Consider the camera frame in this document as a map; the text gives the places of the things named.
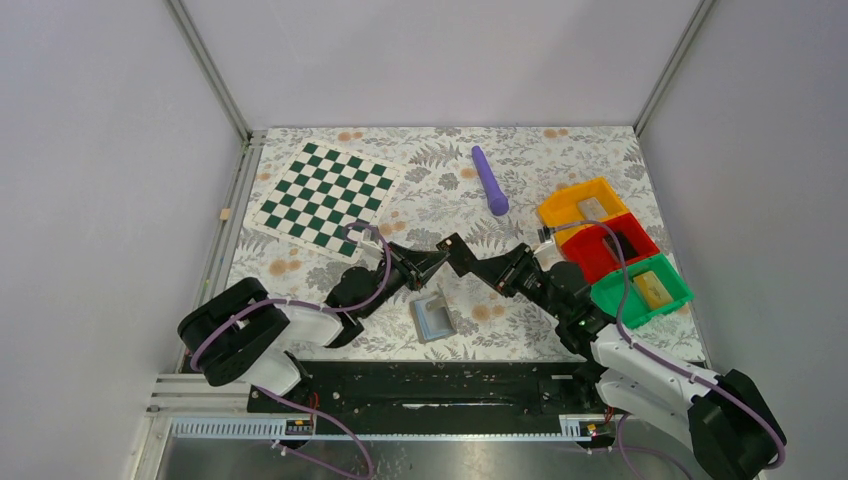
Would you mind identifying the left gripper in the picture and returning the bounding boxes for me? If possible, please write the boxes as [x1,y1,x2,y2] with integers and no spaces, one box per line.
[359,241,451,319]

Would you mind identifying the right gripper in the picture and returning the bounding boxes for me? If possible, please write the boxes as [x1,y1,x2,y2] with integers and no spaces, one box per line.
[467,242,567,321]

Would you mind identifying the black VIP card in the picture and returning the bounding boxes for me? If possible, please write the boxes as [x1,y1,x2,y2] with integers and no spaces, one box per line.
[437,233,468,254]

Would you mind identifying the grey card holder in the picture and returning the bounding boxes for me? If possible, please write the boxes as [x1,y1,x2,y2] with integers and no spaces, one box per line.
[410,286,457,344]

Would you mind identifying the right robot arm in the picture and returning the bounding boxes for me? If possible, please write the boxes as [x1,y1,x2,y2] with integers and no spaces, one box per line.
[437,234,787,479]

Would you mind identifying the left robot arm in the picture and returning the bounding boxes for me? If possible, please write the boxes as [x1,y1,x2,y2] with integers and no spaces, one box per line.
[177,243,449,411]

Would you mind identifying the purple cylinder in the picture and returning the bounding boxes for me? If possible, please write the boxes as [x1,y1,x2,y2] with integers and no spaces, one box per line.
[471,146,509,216]

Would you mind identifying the red bin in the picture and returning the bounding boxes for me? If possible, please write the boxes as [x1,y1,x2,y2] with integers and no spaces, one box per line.
[561,213,660,284]

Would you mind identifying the silver item in yellow bin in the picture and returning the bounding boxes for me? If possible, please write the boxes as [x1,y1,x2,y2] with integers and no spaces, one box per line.
[577,197,608,221]

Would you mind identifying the floral table mat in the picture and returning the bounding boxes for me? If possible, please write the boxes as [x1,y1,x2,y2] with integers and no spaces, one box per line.
[248,126,673,362]

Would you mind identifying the green bin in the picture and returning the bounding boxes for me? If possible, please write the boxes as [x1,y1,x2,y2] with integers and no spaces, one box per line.
[591,255,694,329]

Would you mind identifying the yellow bin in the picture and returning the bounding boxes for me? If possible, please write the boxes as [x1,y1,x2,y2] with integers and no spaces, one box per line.
[537,177,630,247]

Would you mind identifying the green white chessboard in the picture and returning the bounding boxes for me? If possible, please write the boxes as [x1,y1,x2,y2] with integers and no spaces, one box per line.
[245,139,406,263]

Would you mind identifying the black item in red bin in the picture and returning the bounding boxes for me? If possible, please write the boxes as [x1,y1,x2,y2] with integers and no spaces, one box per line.
[602,232,640,262]

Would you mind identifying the yellow item in green bin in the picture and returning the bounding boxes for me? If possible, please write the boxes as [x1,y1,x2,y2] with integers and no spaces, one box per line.
[632,271,673,311]

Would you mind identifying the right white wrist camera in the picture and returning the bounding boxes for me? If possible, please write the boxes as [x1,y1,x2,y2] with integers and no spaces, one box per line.
[533,240,562,263]

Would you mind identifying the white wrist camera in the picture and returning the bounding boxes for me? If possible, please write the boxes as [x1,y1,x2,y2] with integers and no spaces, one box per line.
[357,239,385,259]
[533,240,562,263]

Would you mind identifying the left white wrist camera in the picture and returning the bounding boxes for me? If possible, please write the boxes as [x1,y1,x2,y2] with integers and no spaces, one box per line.
[357,239,385,259]

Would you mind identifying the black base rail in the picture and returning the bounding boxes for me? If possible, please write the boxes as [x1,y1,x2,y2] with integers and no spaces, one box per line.
[287,361,609,437]

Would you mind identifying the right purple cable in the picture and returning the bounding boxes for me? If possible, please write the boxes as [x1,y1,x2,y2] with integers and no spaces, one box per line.
[539,220,788,480]

